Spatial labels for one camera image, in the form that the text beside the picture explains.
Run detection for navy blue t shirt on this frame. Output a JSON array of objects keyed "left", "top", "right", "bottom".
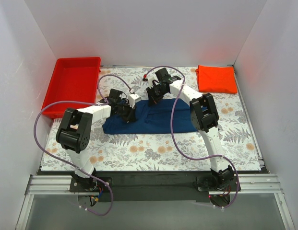
[{"left": 102, "top": 99, "right": 197, "bottom": 135}]

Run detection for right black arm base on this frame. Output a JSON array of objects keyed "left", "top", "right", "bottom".
[{"left": 192, "top": 176, "right": 237, "bottom": 192}]

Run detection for folded orange t shirt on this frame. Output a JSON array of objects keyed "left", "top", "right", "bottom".
[{"left": 195, "top": 65, "right": 238, "bottom": 94}]

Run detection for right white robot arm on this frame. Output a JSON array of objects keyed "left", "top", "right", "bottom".
[{"left": 143, "top": 66, "right": 236, "bottom": 191}]

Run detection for red plastic tray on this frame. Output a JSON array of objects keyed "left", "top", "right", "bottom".
[{"left": 42, "top": 57, "right": 101, "bottom": 108}]

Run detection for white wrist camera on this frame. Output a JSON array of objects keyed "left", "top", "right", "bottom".
[
  {"left": 143, "top": 74, "right": 155, "bottom": 88},
  {"left": 127, "top": 93, "right": 141, "bottom": 108}
]

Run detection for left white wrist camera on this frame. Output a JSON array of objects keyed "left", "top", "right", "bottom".
[{"left": 127, "top": 93, "right": 141, "bottom": 108}]

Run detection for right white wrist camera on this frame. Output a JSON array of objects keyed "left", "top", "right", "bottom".
[{"left": 143, "top": 74, "right": 155, "bottom": 88}]

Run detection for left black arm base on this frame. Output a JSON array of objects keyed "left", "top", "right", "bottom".
[{"left": 69, "top": 177, "right": 109, "bottom": 192}]

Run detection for floral patterned table mat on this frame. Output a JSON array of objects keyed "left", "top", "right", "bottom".
[{"left": 40, "top": 66, "right": 262, "bottom": 171}]

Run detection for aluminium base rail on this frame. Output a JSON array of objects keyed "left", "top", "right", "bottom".
[{"left": 24, "top": 174, "right": 79, "bottom": 195}]

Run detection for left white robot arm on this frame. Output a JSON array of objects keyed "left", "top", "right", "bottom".
[{"left": 56, "top": 89, "right": 141, "bottom": 192}]

